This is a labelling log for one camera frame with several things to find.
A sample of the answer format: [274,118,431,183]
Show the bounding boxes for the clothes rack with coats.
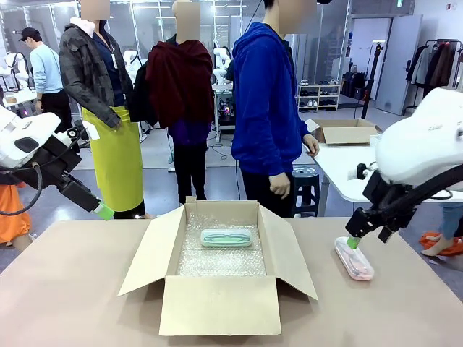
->
[404,38,463,117]

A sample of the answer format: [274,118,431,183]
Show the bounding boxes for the figure in orange trousers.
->
[0,181,34,251]

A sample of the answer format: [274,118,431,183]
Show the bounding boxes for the wooden shoe rack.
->
[296,78,341,113]

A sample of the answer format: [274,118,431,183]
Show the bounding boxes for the glasses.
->
[342,249,370,276]
[204,233,250,244]

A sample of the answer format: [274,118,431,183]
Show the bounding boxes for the mannequin with dark red cloth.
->
[129,0,215,211]

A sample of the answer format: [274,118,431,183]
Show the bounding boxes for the orange cloth on floor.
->
[418,231,463,254]

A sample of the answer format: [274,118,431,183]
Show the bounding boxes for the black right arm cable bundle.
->
[388,158,463,225]

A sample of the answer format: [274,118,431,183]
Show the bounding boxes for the open brown cardboard box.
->
[117,197,319,337]

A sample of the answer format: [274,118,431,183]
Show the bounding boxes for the person's left hand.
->
[302,133,321,157]

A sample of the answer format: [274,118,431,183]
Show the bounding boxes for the mannequin grey jacket yellow skirt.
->
[59,0,146,220]

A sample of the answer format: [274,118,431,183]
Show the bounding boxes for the small open cardboard box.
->
[310,118,383,147]

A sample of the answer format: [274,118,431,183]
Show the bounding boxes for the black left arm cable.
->
[0,162,44,217]

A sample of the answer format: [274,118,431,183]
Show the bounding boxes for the figure in blue jeans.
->
[420,204,463,258]

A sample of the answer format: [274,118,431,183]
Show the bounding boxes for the grey partition door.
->
[374,14,423,116]

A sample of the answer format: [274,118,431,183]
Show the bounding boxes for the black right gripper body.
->
[344,207,386,240]

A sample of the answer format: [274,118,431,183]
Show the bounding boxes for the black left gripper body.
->
[54,173,101,215]

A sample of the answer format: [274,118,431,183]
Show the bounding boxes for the man light blue sweater cap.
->
[17,27,74,134]

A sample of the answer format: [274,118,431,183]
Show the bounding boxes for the blue sleeved right forearm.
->
[251,133,292,179]

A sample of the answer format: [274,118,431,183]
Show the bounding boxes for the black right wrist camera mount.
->
[362,168,415,244]

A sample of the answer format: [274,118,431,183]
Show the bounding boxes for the white work table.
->
[305,118,463,218]

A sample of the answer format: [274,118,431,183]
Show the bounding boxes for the pink glasses case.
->
[333,235,375,282]

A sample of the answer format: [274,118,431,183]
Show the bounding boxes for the black tripod stand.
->
[360,40,383,120]

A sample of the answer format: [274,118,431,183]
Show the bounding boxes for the person's right hand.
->
[269,172,292,199]

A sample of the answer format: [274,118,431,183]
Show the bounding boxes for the blue grey plastic stool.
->
[291,165,321,218]

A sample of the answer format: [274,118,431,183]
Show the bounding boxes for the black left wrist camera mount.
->
[34,121,90,181]

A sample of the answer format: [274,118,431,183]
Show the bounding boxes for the black suitcases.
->
[341,70,367,99]

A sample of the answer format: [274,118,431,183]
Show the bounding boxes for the mint green glasses case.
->
[200,228,253,249]

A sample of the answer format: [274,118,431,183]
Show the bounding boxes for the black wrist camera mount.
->
[34,121,90,181]
[362,168,415,244]

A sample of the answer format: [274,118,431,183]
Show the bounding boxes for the blue sleeved left forearm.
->
[293,115,314,140]

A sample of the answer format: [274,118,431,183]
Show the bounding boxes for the clear bubble wrap sheet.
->
[176,212,268,278]

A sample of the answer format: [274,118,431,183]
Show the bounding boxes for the person in blue hoodie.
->
[230,0,321,218]

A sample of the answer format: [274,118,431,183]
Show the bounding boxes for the background equipment table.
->
[211,83,238,142]

